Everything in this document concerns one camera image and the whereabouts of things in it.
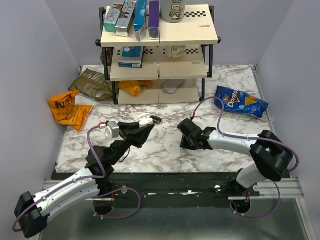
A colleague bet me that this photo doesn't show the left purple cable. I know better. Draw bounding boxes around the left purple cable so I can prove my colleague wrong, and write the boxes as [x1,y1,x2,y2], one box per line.
[12,122,141,233]

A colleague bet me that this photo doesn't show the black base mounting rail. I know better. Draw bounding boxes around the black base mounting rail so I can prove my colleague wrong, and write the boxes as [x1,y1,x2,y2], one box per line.
[93,172,261,213]

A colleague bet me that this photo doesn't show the silver Rio box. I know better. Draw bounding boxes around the silver Rio box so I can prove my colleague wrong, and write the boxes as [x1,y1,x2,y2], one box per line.
[115,0,137,38]

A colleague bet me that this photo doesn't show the grey silver pouch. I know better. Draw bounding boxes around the grey silver pouch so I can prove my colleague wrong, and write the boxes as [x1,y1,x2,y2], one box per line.
[161,79,185,94]

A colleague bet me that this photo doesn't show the orange Kettle chips bag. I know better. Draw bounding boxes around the orange Kettle chips bag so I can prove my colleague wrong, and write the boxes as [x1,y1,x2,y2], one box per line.
[48,90,93,132]

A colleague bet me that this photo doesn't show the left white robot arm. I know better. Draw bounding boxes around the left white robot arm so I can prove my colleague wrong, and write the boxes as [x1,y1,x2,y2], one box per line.
[12,121,155,239]

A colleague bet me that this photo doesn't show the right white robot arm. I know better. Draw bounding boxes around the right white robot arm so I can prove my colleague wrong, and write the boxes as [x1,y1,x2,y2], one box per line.
[177,118,294,196]

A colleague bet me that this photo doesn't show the teal Rio box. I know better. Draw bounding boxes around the teal Rio box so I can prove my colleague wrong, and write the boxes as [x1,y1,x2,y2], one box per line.
[103,0,125,33]

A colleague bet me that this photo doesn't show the blue tall box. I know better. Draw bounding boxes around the blue tall box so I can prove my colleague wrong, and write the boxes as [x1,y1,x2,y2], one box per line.
[133,0,148,42]

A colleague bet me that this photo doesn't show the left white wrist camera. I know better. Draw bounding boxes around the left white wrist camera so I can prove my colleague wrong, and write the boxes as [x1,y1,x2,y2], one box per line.
[105,121,120,140]

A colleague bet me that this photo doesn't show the brown snack bag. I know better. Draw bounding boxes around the brown snack bag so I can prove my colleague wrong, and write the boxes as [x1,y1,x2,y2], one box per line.
[68,69,113,101]

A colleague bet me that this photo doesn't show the white cartoon mug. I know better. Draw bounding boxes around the white cartoon mug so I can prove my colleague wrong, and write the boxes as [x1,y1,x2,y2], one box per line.
[159,0,187,23]

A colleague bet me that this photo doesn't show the blue Doritos bag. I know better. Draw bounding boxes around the blue Doritos bag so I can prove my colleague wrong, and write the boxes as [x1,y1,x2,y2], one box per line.
[215,85,269,118]

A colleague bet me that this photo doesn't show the orange snack bag on shelf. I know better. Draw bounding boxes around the orange snack bag on shelf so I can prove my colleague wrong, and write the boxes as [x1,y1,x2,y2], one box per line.
[118,80,153,97]

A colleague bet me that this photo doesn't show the brown item behind shelf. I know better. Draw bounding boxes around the brown item behind shelf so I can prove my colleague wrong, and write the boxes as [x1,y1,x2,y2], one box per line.
[100,48,114,66]

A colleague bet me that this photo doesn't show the black earbud charging case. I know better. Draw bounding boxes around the black earbud charging case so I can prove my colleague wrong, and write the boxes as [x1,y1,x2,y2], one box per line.
[151,115,162,124]

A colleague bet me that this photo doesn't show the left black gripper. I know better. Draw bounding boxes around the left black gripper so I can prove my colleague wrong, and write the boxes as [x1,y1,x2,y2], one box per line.
[109,119,155,166]

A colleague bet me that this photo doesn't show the purple box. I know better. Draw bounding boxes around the purple box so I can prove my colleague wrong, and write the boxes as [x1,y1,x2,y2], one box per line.
[148,0,160,40]

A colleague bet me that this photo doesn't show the beige three-tier shelf rack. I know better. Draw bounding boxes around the beige three-tier shelf rack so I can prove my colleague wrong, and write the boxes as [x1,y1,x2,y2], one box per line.
[95,4,221,105]

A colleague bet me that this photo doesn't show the blue razor box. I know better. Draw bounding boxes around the blue razor box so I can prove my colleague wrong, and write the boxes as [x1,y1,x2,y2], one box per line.
[118,46,145,69]

